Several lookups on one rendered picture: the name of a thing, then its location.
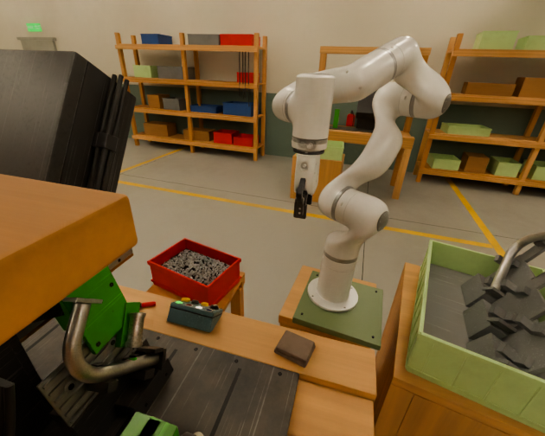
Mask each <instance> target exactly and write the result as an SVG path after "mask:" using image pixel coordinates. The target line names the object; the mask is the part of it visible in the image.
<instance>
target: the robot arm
mask: <svg viewBox="0 0 545 436"><path fill-rule="evenodd" d="M391 80H394V81H395V82H390V81H391ZM376 90H377V91H376ZM375 91H376V93H375V96H374V98H373V101H372V109H373V113H374V116H375V129H374V131H373V133H372V135H371V137H370V139H369V141H368V143H367V144H366V146H365V148H364V150H363V152H362V154H361V155H360V156H359V158H358V159H357V160H356V161H355V162H354V163H353V164H352V165H351V166H350V167H349V168H348V169H347V170H346V171H344V172H343V173H342V174H340V175H339V176H337V177H336V178H335V179H334V180H332V181H331V182H330V183H328V184H327V185H326V186H325V187H324V189H323V190H322V192H321V194H320V196H319V198H318V206H319V209H320V211H321V212H322V213H323V214H324V215H325V216H327V217H328V218H330V219H332V220H334V221H337V222H339V223H341V224H343V225H344V226H346V227H348V228H349V231H334V232H331V233H330V234H329V235H328V236H327V238H326V241H325V244H324V252H323V258H322V263H321V268H320V274H319V277H318V278H315V279H314V280H312V281H311V282H310V284H309V285H308V290H307V291H308V295H309V298H310V299H311V301H312V302H313V303H314V304H315V305H317V306H319V307H320V308H322V309H324V310H327V311H333V312H346V311H350V310H352V309H353V308H354V307H355V306H356V304H357V301H358V295H357V292H356V290H355V288H354V287H353V286H352V285H351V284H352V280H353V277H354V272H355V269H356V262H357V259H358V255H359V252H360V248H361V246H362V244H363V242H364V241H366V240H367V239H369V238H370V237H372V236H374V235H375V234H378V233H379V232H380V231H382V230H383V229H384V228H385V227H386V225H387V224H388V217H389V212H388V207H387V205H386V204H385V203H384V202H383V201H382V200H380V199H378V198H376V197H374V196H371V195H369V194H366V193H363V192H361V191H359V190H356V189H357V188H358V187H359V186H360V185H362V184H364V183H366V182H368V181H371V180H374V179H376V178H378V177H379V176H381V175H383V174H384V173H385V172H386V171H387V170H388V168H389V167H390V166H391V164H392V163H393V161H394V160H395V158H396V156H397V154H398V152H399V151H400V149H401V146H402V135H401V131H400V129H399V128H398V126H397V124H396V123H395V120H396V119H397V118H398V117H400V116H406V117H412V118H418V119H434V118H437V117H439V116H440V115H442V114H443V113H444V112H445V111H446V110H447V109H448V107H449V106H450V104H451V100H452V94H451V90H450V87H449V86H448V84H447V83H446V81H445V80H444V79H443V78H442V77H441V76H440V75H439V74H438V73H437V72H435V71H434V70H433V69H431V68H430V67H429V66H428V65H427V64H426V62H425V61H424V59H423V57H422V55H421V52H420V47H419V45H418V43H417V41H415V39H414V38H413V37H411V36H406V35H404V36H399V37H397V38H394V39H393V40H391V41H390V42H387V43H385V44H384V45H382V46H380V47H379V48H377V49H375V50H373V51H372V52H370V53H368V54H366V55H364V56H363V57H362V58H360V59H358V60H357V61H354V62H353V63H351V64H349V65H347V66H344V67H335V68H331V69H327V70H324V71H320V72H316V73H314V74H299V75H297V77H296V81H294V82H293V83H292V84H290V85H288V86H286V87H284V88H283V89H282V90H280V91H279V92H278V93H277V94H276V96H275V97H274V99H273V101H272V111H273V113H274V115H275V116H276V117H277V118H278V119H280V120H282V121H285V122H288V123H292V147H293V151H294V152H296V153H297V161H296V169H295V179H294V192H295V193H297V194H296V198H295V202H294V212H293V217H295V218H300V219H305V218H306V212H307V204H309V205H311V203H312V195H313V194H314V193H315V191H316V188H317V184H318V174H319V165H320V155H321V154H324V150H325V149H326V148H327V142H328V135H329V128H330V115H331V108H332V104H339V103H350V102H356V101H359V100H361V99H364V98H366V97H368V96H369V95H370V94H371V93H373V92H375Z"/></svg>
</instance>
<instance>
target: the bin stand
mask: <svg viewBox="0 0 545 436"><path fill-rule="evenodd" d="M240 276H241V279H240V282H239V283H238V284H237V285H236V286H235V287H234V288H233V289H232V290H231V291H230V292H229V293H228V294H227V295H226V296H225V297H224V298H223V299H222V300H221V301H220V302H219V303H218V304H217V305H218V306H219V308H222V309H223V311H224V312H225V310H226V309H227V307H228V304H229V303H230V301H231V314H234V315H238V316H242V317H244V284H245V273H244V272H240ZM147 292H149V293H153V294H157V295H160V296H163V297H166V298H173V299H176V300H181V299H182V298H181V297H179V296H177V295H176V294H174V293H172V292H169V291H166V290H164V289H163V288H161V287H159V286H157V285H153V286H152V287H151V288H150V289H149V290H148V291H147Z"/></svg>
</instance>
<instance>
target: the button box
mask: <svg viewBox="0 0 545 436"><path fill-rule="evenodd" d="M178 301H179V302H182V303H181V304H179V303H177V301H175V302H171V303H170V310H169V314H168V318H167V321H169V322H172V323H175V324H180V325H184V326H187V327H190V328H194V329H197V330H202V331H206V332H211V331H212V330H213V329H214V327H215V326H216V324H217V322H218V321H219V319H220V317H221V314H222V311H223V309H222V308H218V309H213V308H211V307H210V305H209V306H203V305H201V304H200V303H199V304H193V303H191V301H189V302H186V301H182V300H178ZM186 304H191V306H190V305H186ZM197 306H200V307H201V308H196V307H197ZM207 309H210V310H212V311H207Z"/></svg>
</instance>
